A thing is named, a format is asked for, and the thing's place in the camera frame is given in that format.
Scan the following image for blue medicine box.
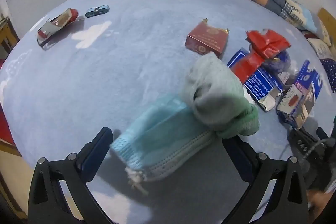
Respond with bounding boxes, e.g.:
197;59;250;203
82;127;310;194
227;48;285;111

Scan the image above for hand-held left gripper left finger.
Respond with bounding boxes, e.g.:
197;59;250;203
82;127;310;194
28;127;116;224

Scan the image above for red board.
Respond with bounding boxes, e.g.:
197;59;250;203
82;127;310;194
0;106;22;157

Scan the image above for dark blue plastic bag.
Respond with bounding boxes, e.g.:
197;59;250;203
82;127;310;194
262;49;292;75

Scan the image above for brown wooden furniture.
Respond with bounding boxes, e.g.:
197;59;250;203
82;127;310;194
0;13;21;63

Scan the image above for navy star print pillow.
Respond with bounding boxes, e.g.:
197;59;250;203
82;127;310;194
319;56;336;94

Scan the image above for red white snack packet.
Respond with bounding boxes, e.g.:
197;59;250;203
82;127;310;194
36;8;79;50

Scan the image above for small teal toy car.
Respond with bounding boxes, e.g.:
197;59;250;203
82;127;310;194
85;4;110;18

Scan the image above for blue face mask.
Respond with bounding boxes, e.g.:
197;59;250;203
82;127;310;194
110;94;217;194

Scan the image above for wooden headboard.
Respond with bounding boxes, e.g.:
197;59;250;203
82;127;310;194
317;7;336;30

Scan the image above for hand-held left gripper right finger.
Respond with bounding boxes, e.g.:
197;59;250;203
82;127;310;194
222;133;309;224

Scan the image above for white printed pillow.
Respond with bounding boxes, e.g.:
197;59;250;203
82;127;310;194
306;30;336;58

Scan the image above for blue and red carton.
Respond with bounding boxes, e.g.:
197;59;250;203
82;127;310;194
276;82;316;130

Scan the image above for crumpled red foil wrapper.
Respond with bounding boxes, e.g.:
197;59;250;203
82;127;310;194
231;29;292;83

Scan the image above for red cigarette box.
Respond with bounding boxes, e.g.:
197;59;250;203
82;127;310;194
185;18;230;59

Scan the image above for blue box with white logo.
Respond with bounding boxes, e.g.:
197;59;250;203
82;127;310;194
294;59;324;100

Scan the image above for grey green sock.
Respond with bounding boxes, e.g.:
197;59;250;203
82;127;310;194
181;52;260;139

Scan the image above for blue cloud print blanket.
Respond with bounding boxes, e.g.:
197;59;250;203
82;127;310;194
0;0;336;224

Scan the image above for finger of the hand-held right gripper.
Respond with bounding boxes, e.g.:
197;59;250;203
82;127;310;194
287;127;319;154

